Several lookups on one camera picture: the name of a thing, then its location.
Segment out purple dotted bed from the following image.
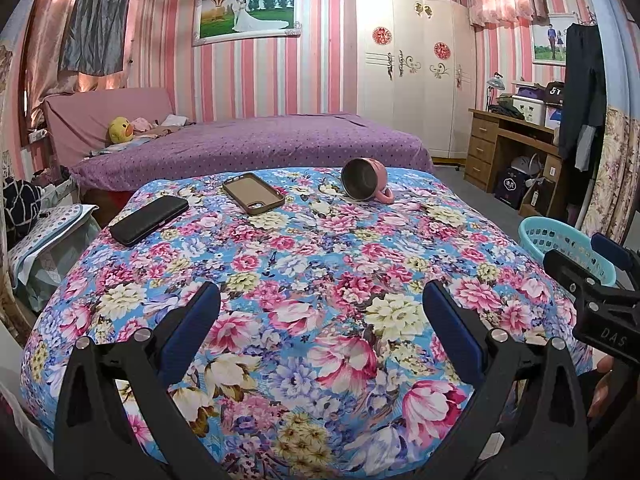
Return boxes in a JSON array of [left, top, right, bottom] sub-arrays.
[[67, 112, 435, 196]]

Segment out grey hanging cloth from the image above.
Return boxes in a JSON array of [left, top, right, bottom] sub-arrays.
[[59, 0, 137, 76]]

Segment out person's right hand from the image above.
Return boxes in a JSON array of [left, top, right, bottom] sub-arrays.
[[587, 355, 615, 418]]

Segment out pink covered headboard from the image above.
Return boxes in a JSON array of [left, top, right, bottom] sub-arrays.
[[41, 86, 176, 168]]

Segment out teal plastic basket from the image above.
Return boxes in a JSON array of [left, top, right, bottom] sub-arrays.
[[518, 216, 617, 288]]

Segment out pink mug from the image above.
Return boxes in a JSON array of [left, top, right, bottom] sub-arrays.
[[341, 157, 393, 205]]

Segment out yellow duck plush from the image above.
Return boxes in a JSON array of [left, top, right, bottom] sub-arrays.
[[108, 116, 134, 144]]

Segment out black white patterned bag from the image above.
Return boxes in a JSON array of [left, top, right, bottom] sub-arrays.
[[2, 180, 46, 241]]

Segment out floral tablecloth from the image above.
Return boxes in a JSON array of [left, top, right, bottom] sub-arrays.
[[20, 165, 601, 480]]

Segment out hanging dark clothes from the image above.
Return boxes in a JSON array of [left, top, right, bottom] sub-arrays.
[[557, 22, 608, 171]]

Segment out desk lamp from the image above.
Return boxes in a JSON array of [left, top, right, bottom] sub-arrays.
[[486, 72, 505, 111]]

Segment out black paper bag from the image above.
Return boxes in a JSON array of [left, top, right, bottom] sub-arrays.
[[494, 166, 531, 210]]

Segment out small framed photo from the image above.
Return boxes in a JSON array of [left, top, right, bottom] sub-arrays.
[[531, 12, 576, 66]]

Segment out white storage box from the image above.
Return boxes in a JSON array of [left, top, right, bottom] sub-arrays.
[[510, 92, 547, 126]]

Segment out white wardrobe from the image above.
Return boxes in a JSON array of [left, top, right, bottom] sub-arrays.
[[345, 0, 477, 160]]

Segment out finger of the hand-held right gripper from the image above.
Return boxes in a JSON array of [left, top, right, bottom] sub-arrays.
[[542, 249, 640, 311], [590, 233, 633, 288]]

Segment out brown phone case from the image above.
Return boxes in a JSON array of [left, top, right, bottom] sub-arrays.
[[221, 172, 286, 217]]

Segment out pink shiny curtain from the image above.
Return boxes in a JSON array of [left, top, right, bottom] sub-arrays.
[[22, 0, 151, 126]]

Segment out beige floral curtain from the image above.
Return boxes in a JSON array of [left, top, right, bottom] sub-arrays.
[[582, 105, 640, 246]]

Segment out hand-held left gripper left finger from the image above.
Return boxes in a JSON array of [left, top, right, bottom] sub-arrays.
[[54, 281, 231, 480]]

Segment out wooden desk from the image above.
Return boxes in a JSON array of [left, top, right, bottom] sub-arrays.
[[464, 107, 563, 218]]

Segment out pile of clothes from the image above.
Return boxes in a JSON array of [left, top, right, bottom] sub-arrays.
[[131, 115, 193, 137]]

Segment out framed wedding picture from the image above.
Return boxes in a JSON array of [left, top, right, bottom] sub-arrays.
[[192, 0, 303, 47]]

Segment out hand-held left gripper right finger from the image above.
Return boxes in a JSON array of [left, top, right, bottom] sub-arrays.
[[415, 280, 588, 480]]

